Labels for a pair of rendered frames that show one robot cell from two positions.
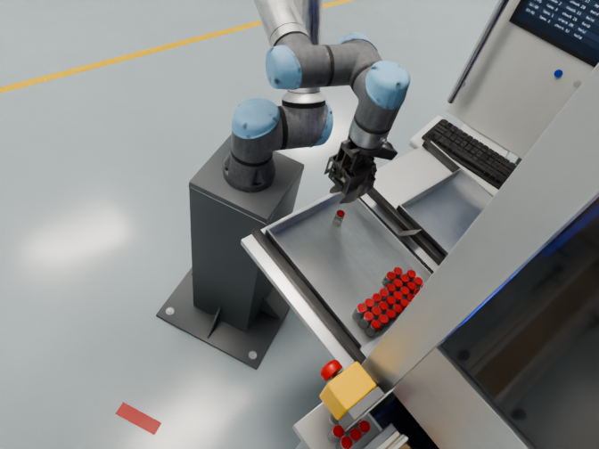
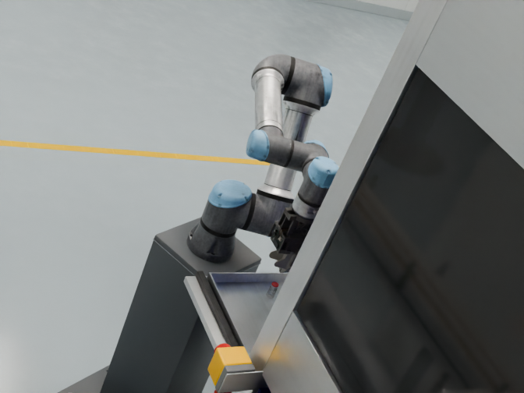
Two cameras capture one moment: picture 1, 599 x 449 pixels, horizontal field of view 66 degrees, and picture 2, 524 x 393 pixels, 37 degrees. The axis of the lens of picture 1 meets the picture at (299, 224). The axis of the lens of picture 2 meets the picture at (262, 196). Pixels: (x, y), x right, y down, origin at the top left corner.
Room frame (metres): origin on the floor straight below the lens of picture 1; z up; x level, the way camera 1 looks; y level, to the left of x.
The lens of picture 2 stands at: (-1.02, -0.42, 2.23)
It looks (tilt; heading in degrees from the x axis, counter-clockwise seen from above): 31 degrees down; 15
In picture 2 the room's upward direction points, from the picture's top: 23 degrees clockwise
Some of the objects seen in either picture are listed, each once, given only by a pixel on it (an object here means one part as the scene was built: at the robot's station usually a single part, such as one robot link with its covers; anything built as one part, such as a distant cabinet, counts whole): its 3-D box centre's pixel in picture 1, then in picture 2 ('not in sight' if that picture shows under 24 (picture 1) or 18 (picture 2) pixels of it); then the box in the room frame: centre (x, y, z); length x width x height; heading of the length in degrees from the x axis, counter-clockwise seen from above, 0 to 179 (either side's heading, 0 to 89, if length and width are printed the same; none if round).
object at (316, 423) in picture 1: (341, 436); not in sight; (0.24, -0.19, 0.87); 0.14 x 0.13 x 0.02; 51
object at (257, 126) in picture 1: (257, 128); (228, 205); (0.90, 0.18, 0.96); 0.13 x 0.12 x 0.14; 120
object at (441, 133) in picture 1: (483, 159); not in sight; (1.21, -0.52, 0.82); 0.40 x 0.14 x 0.02; 62
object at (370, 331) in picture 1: (397, 310); not in sight; (0.52, -0.26, 0.90); 0.18 x 0.02 x 0.05; 140
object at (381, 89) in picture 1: (381, 96); (319, 180); (0.72, -0.08, 1.28); 0.09 x 0.08 x 0.11; 30
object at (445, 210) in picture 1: (475, 232); not in sight; (0.81, -0.45, 0.90); 0.34 x 0.26 x 0.04; 51
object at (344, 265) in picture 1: (351, 260); (271, 320); (0.62, -0.14, 0.90); 0.34 x 0.26 x 0.04; 50
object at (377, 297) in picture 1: (384, 294); not in sight; (0.55, -0.23, 0.90); 0.18 x 0.02 x 0.05; 140
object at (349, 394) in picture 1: (349, 394); (230, 368); (0.28, -0.16, 0.99); 0.08 x 0.07 x 0.07; 51
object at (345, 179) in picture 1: (355, 159); (294, 229); (0.71, -0.08, 1.13); 0.09 x 0.08 x 0.12; 141
